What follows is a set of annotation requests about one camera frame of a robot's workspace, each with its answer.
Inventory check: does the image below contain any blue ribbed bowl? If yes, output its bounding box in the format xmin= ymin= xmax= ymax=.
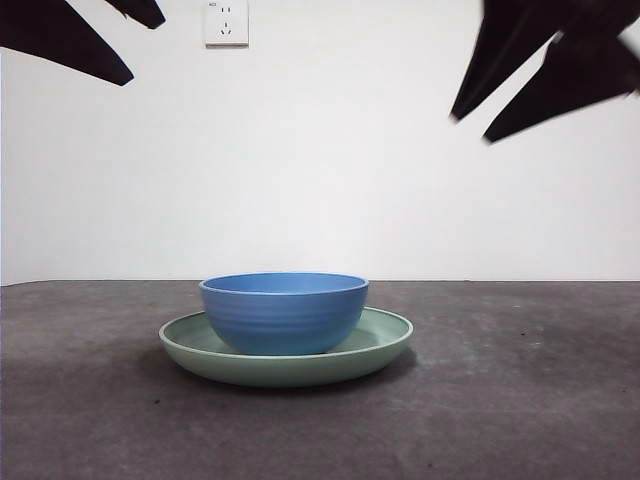
xmin=198 ymin=271 xmax=371 ymax=355

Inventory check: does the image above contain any pale green plate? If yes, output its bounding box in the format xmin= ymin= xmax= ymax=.
xmin=158 ymin=306 xmax=415 ymax=389

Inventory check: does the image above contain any white wall socket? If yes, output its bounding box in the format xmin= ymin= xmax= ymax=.
xmin=203 ymin=0 xmax=250 ymax=50

